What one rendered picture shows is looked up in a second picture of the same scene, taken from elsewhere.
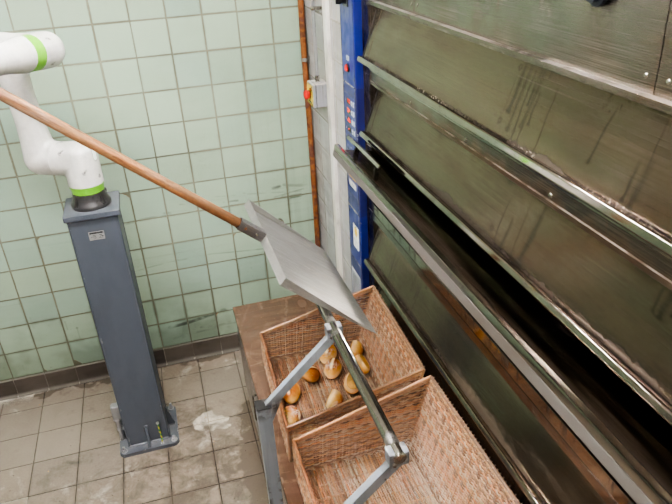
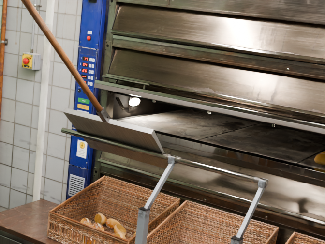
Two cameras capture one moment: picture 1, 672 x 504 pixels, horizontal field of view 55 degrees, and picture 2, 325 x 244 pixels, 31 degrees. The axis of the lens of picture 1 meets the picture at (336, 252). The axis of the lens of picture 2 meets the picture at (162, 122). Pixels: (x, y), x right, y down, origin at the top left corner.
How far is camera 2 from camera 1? 216 cm
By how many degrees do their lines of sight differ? 45
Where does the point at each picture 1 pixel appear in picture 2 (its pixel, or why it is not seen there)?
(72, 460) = not seen: outside the picture
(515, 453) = (269, 202)
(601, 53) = (313, 12)
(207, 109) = not seen: outside the picture
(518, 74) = (260, 25)
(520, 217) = (265, 84)
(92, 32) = not seen: outside the picture
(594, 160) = (316, 48)
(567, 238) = (296, 85)
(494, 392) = (244, 182)
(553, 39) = (285, 9)
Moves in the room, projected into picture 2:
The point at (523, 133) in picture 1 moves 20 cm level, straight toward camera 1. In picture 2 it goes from (272, 46) to (298, 50)
